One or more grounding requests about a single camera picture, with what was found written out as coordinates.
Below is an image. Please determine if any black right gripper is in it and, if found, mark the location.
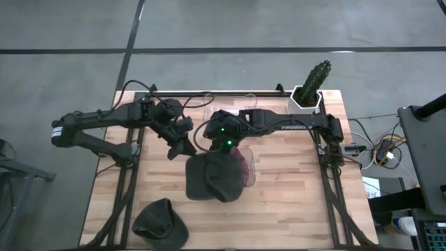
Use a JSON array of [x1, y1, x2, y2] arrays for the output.
[[203, 109, 245, 155]]

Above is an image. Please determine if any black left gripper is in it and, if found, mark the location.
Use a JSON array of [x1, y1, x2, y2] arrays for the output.
[[149, 114, 198, 162]]

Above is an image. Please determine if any dark baseball cap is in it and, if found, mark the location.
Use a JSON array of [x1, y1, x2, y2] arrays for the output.
[[185, 150, 245, 204], [131, 197, 190, 251]]

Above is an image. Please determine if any maroon baseball cap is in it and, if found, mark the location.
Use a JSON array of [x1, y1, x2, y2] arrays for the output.
[[230, 146, 251, 188]]

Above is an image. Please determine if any clear plastic bin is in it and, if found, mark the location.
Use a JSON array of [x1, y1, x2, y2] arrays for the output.
[[203, 92, 258, 188]]

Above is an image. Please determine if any white hexagonal plant pot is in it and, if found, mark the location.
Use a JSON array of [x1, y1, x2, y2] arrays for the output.
[[289, 84, 323, 114]]

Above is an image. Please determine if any green cactus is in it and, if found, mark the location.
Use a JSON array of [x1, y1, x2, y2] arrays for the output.
[[300, 59, 332, 105]]

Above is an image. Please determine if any black power adapter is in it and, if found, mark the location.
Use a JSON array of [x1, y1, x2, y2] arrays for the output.
[[344, 144, 368, 155]]

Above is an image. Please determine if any white paper sheet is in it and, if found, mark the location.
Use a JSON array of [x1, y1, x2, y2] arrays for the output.
[[361, 175, 383, 200]]

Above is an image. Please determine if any grey flat stand panel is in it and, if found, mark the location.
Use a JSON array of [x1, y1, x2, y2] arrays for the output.
[[397, 104, 446, 216]]

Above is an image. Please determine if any white bottle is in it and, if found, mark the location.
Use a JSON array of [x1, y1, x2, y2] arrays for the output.
[[392, 215, 418, 237]]

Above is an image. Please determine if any black pole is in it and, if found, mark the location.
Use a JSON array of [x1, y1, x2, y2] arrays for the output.
[[413, 92, 446, 120]]

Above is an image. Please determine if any dark mesh crate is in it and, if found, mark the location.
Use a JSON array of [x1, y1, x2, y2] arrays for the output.
[[417, 219, 446, 251]]

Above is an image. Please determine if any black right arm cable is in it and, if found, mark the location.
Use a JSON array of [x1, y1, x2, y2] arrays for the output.
[[192, 117, 214, 153]]

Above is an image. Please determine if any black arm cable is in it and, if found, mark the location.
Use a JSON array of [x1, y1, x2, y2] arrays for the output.
[[192, 117, 214, 153], [111, 79, 215, 118]]

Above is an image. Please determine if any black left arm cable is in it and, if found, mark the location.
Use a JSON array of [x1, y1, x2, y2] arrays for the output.
[[111, 79, 215, 118]]

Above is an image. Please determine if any yellow cable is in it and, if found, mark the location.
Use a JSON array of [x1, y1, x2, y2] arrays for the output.
[[372, 136, 408, 167]]

